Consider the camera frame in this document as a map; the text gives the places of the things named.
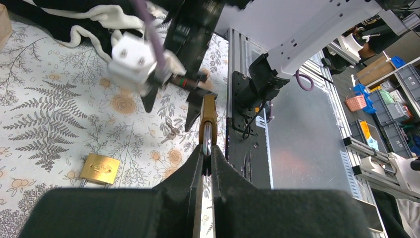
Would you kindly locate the aluminium frame rail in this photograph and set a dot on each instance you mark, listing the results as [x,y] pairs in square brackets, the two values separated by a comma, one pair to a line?
[385,171]

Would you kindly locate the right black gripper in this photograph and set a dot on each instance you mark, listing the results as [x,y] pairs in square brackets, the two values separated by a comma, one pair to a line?
[190,36]

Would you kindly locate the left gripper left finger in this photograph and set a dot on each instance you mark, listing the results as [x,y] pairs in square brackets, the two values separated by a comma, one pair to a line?
[171,209]

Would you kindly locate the large brass padlock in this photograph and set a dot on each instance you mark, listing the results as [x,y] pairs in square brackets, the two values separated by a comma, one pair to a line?
[99,169]

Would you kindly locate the pink plastic basket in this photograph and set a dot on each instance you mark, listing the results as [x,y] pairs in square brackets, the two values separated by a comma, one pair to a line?
[355,102]

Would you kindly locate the grey storage crate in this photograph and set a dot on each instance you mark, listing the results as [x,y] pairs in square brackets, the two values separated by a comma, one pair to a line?
[388,111]

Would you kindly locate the floral table mat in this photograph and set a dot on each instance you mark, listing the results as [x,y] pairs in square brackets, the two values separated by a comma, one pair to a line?
[57,107]

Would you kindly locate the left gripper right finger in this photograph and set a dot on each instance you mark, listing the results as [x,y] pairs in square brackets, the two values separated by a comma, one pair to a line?
[242,210]

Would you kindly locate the small dark padlock key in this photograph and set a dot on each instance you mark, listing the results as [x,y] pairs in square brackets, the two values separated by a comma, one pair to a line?
[173,132]

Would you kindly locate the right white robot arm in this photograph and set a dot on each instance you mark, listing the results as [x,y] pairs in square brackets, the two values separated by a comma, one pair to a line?
[291,31]

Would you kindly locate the black white striped cloth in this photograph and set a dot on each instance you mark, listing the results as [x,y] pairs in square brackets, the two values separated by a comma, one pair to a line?
[70,22]

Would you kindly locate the blue plastic crate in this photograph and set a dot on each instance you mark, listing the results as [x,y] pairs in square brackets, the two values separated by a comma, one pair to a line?
[359,89]

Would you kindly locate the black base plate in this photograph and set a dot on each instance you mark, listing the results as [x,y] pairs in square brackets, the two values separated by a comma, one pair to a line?
[246,137]

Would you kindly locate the small brass padlock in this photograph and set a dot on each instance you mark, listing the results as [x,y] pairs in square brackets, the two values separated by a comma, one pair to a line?
[208,125]

